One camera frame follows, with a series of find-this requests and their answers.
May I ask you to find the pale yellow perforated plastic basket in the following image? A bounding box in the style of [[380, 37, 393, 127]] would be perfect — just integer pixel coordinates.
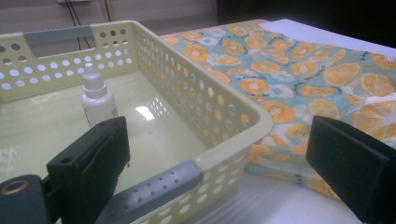
[[0, 20, 275, 224]]

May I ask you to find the small white dropper bottle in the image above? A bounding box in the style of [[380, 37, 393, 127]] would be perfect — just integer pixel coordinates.
[[80, 63, 120, 128]]

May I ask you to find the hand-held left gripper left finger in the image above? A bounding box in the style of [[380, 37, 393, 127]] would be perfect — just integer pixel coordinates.
[[46, 116, 131, 224]]

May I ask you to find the metal stand leg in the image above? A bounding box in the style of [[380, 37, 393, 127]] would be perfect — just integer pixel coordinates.
[[98, 0, 112, 22]]

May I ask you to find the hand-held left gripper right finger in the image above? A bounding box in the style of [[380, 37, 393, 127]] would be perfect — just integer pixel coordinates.
[[305, 115, 396, 224]]

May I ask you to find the black cable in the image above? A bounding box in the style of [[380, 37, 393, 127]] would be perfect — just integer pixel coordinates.
[[64, 0, 82, 50], [69, 0, 92, 49]]

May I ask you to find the orange slice print cloth bag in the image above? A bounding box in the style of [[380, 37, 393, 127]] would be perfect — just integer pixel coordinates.
[[160, 20, 396, 200]]

